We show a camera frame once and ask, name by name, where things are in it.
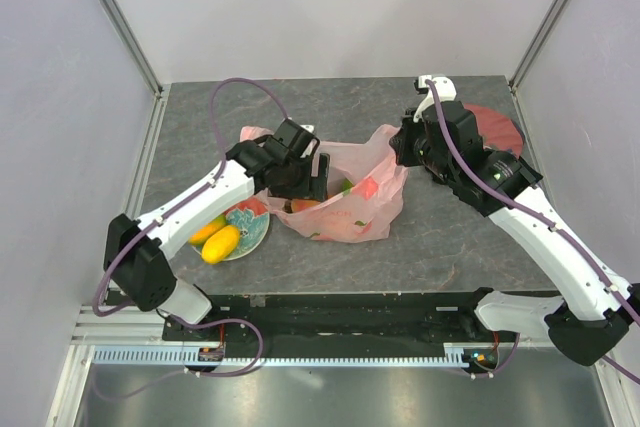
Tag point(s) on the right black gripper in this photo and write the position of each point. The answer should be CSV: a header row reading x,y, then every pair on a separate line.
x,y
401,141

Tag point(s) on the black cloth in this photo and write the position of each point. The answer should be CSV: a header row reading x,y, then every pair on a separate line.
x,y
500,170

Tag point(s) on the right aluminium frame post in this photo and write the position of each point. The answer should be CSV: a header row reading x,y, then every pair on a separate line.
x,y
537,43

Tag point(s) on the pink plastic bag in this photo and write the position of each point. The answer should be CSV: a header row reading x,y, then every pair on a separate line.
x,y
367,211

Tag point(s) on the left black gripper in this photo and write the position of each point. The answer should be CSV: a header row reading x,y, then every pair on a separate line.
x,y
311,187

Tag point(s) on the orange green mango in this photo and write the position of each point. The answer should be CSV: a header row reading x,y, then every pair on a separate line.
x,y
211,228

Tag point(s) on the yellow mango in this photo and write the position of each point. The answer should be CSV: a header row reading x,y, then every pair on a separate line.
x,y
220,245

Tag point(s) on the peach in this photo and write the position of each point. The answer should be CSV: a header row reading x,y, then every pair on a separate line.
x,y
299,205

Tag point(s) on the left aluminium frame post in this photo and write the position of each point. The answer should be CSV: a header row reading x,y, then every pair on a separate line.
x,y
124,31

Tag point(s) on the aluminium frame post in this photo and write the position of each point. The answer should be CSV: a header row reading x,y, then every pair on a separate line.
x,y
537,43
124,31

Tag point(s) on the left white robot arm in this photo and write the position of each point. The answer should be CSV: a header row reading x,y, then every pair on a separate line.
x,y
138,251

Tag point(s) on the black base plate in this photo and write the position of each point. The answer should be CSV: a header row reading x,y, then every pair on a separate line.
x,y
448,301

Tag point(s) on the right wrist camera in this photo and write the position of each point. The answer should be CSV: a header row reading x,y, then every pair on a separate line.
x,y
428,85

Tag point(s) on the red printed t-shirt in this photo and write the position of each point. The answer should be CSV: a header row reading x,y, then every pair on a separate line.
x,y
498,132

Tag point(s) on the green apple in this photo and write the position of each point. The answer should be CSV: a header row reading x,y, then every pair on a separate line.
x,y
346,186

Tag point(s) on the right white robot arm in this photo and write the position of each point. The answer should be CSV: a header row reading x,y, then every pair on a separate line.
x,y
594,307

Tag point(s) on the white fruit plate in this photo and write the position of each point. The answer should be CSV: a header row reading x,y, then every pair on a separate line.
x,y
253,220

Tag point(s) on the slotted cable duct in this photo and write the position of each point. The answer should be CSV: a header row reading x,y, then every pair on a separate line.
x,y
323,351

